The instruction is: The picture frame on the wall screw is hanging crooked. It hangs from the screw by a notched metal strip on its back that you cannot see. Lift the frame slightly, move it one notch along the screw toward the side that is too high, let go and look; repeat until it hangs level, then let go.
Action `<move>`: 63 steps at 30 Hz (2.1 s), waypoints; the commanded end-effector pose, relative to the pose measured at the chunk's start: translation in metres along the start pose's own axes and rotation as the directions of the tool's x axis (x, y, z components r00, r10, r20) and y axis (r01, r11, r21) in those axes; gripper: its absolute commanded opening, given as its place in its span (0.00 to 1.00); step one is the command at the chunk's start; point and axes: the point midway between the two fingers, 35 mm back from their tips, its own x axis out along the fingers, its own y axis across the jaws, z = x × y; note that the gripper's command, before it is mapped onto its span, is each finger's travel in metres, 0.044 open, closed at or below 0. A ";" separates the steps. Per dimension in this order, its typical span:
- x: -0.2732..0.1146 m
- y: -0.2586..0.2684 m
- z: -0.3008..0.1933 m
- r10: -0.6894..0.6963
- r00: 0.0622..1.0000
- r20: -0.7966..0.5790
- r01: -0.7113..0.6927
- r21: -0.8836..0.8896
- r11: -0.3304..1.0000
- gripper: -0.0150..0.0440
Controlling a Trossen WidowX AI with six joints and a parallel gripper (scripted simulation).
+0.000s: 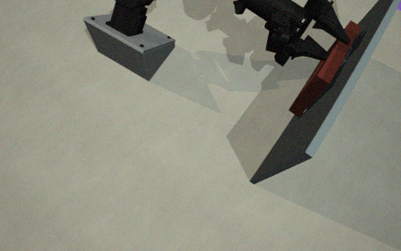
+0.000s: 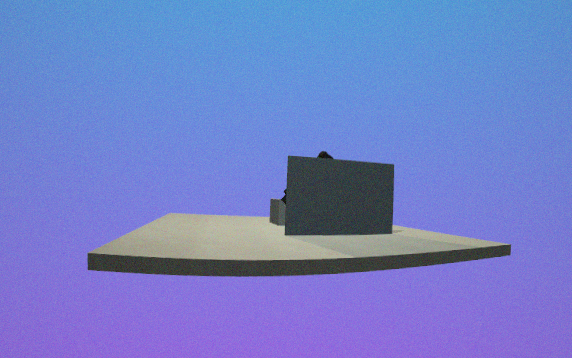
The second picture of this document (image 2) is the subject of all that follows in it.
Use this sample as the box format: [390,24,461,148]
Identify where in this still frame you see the dark grey flat panel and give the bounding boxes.
[285,155,394,236]

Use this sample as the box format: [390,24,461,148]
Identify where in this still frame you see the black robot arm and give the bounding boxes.
[281,151,334,204]

